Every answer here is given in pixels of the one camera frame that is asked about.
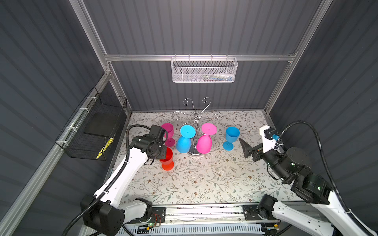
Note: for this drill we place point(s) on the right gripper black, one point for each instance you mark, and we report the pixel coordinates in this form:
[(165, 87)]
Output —
[(257, 153)]

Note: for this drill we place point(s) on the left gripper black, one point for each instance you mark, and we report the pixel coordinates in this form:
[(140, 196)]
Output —
[(161, 152)]

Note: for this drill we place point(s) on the pink wine glass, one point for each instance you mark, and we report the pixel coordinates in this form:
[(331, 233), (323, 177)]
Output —
[(205, 142), (170, 142)]

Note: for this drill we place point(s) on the red wine glass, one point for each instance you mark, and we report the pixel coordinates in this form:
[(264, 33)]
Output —
[(167, 163)]

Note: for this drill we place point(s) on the blue wine glass back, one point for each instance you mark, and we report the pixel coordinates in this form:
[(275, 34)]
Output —
[(231, 135)]

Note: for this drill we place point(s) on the blue wine glass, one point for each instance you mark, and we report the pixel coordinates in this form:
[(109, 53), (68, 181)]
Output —
[(231, 135), (184, 143)]

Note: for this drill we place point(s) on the blue wine glass front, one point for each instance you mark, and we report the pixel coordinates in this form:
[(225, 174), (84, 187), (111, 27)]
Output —
[(184, 143)]

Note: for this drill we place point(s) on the pink wine glass front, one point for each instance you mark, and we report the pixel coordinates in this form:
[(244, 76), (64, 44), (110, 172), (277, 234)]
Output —
[(205, 142)]

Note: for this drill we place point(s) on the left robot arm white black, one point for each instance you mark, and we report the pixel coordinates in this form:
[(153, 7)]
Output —
[(103, 211)]

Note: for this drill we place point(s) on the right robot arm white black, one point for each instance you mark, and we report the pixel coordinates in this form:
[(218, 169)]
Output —
[(291, 168)]

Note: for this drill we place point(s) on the chrome wine glass rack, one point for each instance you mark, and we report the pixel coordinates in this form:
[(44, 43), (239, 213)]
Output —
[(196, 118)]

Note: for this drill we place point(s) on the yellow black object in basket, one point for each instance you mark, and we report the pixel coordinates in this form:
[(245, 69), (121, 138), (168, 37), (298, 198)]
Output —
[(103, 150)]

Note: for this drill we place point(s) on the items in white basket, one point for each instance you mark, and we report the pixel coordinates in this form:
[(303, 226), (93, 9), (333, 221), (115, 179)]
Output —
[(220, 77)]

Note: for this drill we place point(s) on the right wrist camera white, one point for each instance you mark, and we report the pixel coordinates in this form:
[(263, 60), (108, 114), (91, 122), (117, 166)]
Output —
[(271, 140)]

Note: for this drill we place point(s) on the black wire wall basket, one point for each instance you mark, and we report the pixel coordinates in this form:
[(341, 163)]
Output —
[(103, 117)]

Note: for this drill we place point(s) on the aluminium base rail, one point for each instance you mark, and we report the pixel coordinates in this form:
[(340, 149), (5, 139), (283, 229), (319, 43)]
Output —
[(206, 213)]

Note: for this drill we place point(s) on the white mesh wall basket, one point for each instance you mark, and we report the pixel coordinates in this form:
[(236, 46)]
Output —
[(186, 69)]

